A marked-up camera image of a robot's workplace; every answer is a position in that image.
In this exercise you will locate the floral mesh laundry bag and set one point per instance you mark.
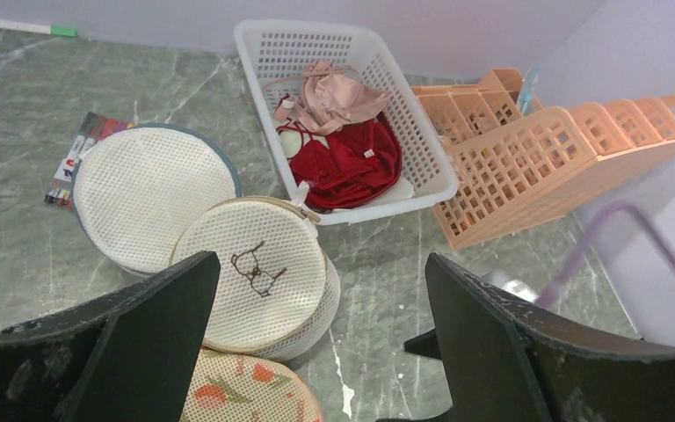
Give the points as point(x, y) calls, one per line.
point(229, 387)

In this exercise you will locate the pink bra in basket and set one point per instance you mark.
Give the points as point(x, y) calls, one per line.
point(328, 99)

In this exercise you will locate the red bra in basket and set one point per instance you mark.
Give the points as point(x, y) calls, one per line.
point(345, 169)

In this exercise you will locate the green-capped white marker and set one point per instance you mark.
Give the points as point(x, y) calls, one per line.
point(54, 30)

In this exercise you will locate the marker pen pack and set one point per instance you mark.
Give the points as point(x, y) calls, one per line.
point(93, 129)

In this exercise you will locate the blue-trimmed mesh laundry bag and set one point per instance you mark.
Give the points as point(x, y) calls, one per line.
point(135, 192)

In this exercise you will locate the blue packet in organizer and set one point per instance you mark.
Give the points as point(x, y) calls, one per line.
point(526, 92)

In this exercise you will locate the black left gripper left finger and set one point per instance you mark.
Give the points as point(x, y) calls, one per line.
point(125, 356)

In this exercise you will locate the orange plastic organizer rack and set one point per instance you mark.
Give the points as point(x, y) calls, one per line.
point(516, 172)

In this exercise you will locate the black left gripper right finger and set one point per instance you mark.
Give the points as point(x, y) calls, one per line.
point(506, 359)

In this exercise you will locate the beige-trimmed mesh laundry bag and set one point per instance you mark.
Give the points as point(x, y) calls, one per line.
point(277, 292)

